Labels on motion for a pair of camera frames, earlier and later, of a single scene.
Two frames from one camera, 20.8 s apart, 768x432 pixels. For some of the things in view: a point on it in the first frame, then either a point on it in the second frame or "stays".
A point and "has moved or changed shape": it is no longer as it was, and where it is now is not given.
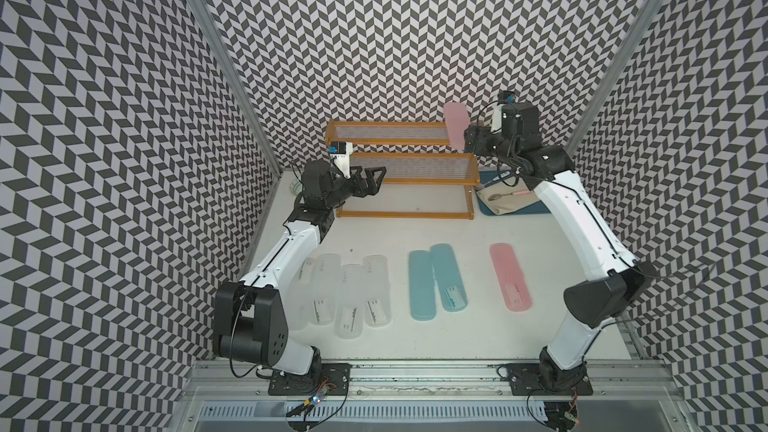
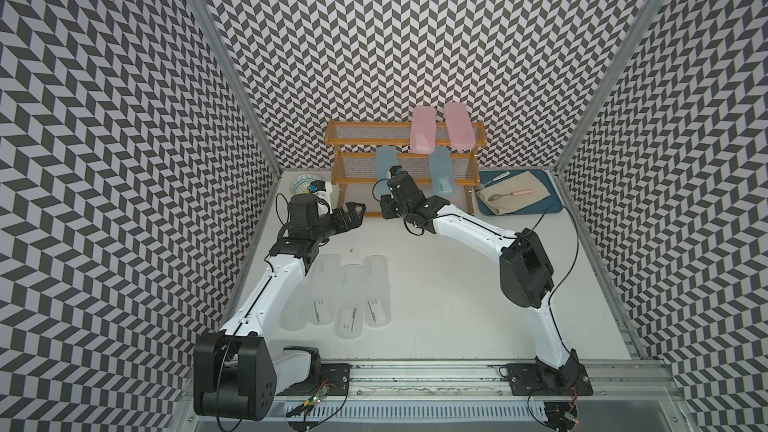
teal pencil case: x=422 y=285 -> x=387 y=156
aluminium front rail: x=650 y=379 stays
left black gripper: x=372 y=187 -> x=355 y=221
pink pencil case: x=513 y=288 has moved or changed shape
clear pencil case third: x=350 y=311 stays
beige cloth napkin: x=504 y=199 stays
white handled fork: x=498 y=177 stays
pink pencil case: x=457 y=119 stays
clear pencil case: x=376 y=281 stays
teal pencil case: x=448 y=277 -> x=442 y=171
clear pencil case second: x=328 y=289 stays
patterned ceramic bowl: x=295 y=187 stays
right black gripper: x=483 y=133 -> x=387 y=210
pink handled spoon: x=496 y=197 stays
